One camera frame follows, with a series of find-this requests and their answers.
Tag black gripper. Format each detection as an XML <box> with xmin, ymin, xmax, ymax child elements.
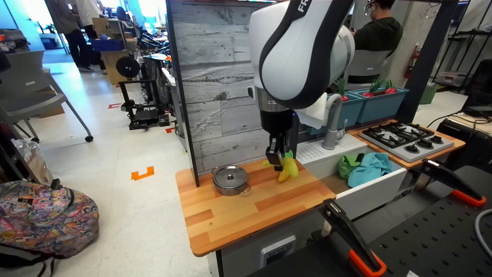
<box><xmin>255</xmin><ymin>88</ymin><xmax>299</xmax><ymax>171</ymax></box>

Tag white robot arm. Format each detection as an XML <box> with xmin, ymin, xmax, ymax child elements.
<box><xmin>248</xmin><ymin>0</ymin><xmax>355</xmax><ymax>171</ymax></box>

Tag yellow toy corn cob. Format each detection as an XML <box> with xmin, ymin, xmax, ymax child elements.
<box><xmin>276</xmin><ymin>150</ymin><xmax>298</xmax><ymax>185</ymax></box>

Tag white toy sink basin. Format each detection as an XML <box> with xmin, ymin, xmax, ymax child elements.
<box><xmin>296</xmin><ymin>134</ymin><xmax>405</xmax><ymax>219</ymax></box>

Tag small metal pot with lid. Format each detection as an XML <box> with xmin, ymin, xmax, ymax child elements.
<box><xmin>212</xmin><ymin>165</ymin><xmax>247</xmax><ymax>196</ymax></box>

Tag green cloth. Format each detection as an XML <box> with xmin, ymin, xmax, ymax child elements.
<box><xmin>336</xmin><ymin>154</ymin><xmax>362</xmax><ymax>179</ymax></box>

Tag grey toy faucet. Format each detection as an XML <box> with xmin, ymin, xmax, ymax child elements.
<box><xmin>321</xmin><ymin>94</ymin><xmax>344</xmax><ymax>151</ymax></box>

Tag left black orange clamp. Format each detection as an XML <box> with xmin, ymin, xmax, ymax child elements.
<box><xmin>318</xmin><ymin>199</ymin><xmax>387</xmax><ymax>277</ymax></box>

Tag black orange clamp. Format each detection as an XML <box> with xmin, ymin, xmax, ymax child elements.
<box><xmin>422</xmin><ymin>159</ymin><xmax>487</xmax><ymax>208</ymax></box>
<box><xmin>318</xmin><ymin>199</ymin><xmax>387</xmax><ymax>277</ymax></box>

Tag left teal planter box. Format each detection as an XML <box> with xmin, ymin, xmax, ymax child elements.
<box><xmin>299</xmin><ymin>91</ymin><xmax>365</xmax><ymax>137</ymax></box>

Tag teal planter box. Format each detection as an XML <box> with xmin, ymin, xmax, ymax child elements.
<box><xmin>350</xmin><ymin>90</ymin><xmax>407</xmax><ymax>125</ymax></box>
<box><xmin>299</xmin><ymin>91</ymin><xmax>365</xmax><ymax>137</ymax></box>

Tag wooden countertop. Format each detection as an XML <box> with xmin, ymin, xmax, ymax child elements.
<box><xmin>175</xmin><ymin>160</ymin><xmax>335</xmax><ymax>257</ymax></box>

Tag teal cloth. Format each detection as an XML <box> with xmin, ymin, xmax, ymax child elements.
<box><xmin>347</xmin><ymin>153</ymin><xmax>393</xmax><ymax>188</ymax></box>

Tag right teal planter box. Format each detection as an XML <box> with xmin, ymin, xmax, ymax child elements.
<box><xmin>350</xmin><ymin>90</ymin><xmax>407</xmax><ymax>125</ymax></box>

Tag grey office chair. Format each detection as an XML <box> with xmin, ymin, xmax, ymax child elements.
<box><xmin>344</xmin><ymin>49</ymin><xmax>388</xmax><ymax>83</ymax></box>

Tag toy stove top burners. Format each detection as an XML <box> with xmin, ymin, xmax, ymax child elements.
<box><xmin>359</xmin><ymin>122</ymin><xmax>453</xmax><ymax>163</ymax></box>

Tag grey wood-pattern back panel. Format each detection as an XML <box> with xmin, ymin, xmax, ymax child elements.
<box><xmin>165</xmin><ymin>0</ymin><xmax>275</xmax><ymax>183</ymax></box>

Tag seated person in dark shirt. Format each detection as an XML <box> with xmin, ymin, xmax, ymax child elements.
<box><xmin>353</xmin><ymin>0</ymin><xmax>402</xmax><ymax>53</ymax></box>

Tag right black orange clamp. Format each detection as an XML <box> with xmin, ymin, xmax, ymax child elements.
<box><xmin>422</xmin><ymin>159</ymin><xmax>487</xmax><ymax>208</ymax></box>

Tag colourful patterned backpack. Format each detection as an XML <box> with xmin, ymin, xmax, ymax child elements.
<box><xmin>0</xmin><ymin>180</ymin><xmax>99</xmax><ymax>257</ymax></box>

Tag standing person dark pants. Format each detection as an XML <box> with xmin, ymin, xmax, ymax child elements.
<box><xmin>44</xmin><ymin>0</ymin><xmax>90</xmax><ymax>73</ymax></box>

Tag grey folding chair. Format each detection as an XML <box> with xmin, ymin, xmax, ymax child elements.
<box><xmin>0</xmin><ymin>51</ymin><xmax>93</xmax><ymax>143</ymax></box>

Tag black 3D printer frame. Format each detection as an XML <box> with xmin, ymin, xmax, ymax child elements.
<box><xmin>115</xmin><ymin>54</ymin><xmax>170</xmax><ymax>131</ymax></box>

